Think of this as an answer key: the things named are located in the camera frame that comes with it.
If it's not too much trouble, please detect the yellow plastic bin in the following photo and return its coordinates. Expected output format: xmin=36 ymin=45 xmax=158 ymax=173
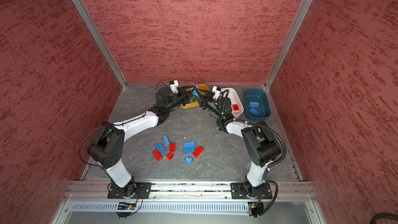
xmin=181 ymin=84 xmax=209 ymax=109

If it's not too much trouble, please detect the aluminium corner post right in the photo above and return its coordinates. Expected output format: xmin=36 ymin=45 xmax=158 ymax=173
xmin=265 ymin=0 xmax=313 ymax=91

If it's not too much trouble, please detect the red lego brick small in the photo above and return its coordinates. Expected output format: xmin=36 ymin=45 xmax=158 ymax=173
xmin=167 ymin=152 xmax=174 ymax=160

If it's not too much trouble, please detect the black corrugated cable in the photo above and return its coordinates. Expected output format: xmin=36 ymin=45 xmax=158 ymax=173
xmin=236 ymin=121 xmax=287 ymax=169

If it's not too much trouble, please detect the blue lego brick bottom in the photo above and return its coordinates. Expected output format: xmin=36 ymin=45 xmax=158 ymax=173
xmin=155 ymin=143 xmax=166 ymax=154

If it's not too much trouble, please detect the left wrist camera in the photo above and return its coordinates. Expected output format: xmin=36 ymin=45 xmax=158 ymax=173
xmin=169 ymin=80 xmax=179 ymax=94

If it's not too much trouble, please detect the white plastic bin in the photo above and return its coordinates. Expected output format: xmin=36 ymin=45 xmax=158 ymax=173
xmin=221 ymin=88 xmax=244 ymax=118

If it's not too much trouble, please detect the teal plastic bin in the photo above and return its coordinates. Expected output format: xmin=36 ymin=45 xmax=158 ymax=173
xmin=244 ymin=89 xmax=272 ymax=121

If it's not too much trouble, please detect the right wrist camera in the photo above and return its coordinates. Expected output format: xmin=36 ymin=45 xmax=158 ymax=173
xmin=212 ymin=86 xmax=221 ymax=101

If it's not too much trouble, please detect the red lego brick long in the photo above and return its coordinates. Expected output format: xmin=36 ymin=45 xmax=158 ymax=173
xmin=152 ymin=149 xmax=163 ymax=162

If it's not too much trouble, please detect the aluminium corner post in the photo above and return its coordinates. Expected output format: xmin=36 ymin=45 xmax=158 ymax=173
xmin=72 ymin=0 xmax=128 ymax=90
xmin=265 ymin=0 xmax=313 ymax=91

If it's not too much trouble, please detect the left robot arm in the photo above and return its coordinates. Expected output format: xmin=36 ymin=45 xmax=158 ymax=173
xmin=87 ymin=86 xmax=192 ymax=198

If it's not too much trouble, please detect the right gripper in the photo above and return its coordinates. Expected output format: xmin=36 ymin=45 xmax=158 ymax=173
xmin=195 ymin=88 xmax=224 ymax=118

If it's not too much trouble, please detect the blue lego brick pair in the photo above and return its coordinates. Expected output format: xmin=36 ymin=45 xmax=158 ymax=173
xmin=183 ymin=147 xmax=195 ymax=155
xmin=184 ymin=141 xmax=195 ymax=148

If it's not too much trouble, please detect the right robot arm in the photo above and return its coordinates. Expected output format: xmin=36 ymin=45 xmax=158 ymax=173
xmin=199 ymin=92 xmax=287 ymax=194

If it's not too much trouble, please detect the aluminium corner post left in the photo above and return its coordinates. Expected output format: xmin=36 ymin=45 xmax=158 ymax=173
xmin=72 ymin=0 xmax=128 ymax=90

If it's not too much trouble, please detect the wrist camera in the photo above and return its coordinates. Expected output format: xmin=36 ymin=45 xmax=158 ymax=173
xmin=169 ymin=80 xmax=179 ymax=94
xmin=212 ymin=86 xmax=221 ymax=101

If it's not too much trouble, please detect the blue lego brick long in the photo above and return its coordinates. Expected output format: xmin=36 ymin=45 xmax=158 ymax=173
xmin=249 ymin=107 xmax=260 ymax=116

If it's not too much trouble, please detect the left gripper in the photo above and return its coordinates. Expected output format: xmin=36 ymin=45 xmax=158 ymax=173
xmin=165 ymin=85 xmax=197 ymax=111

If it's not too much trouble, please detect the aluminium front rail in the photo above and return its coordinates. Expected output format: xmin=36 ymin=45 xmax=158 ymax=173
xmin=63 ymin=179 xmax=317 ymax=202

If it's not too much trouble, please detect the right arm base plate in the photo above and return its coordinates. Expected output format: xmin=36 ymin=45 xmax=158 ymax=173
xmin=230 ymin=182 xmax=273 ymax=200

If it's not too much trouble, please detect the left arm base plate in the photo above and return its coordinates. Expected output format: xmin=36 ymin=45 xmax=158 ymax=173
xmin=107 ymin=181 xmax=152 ymax=200

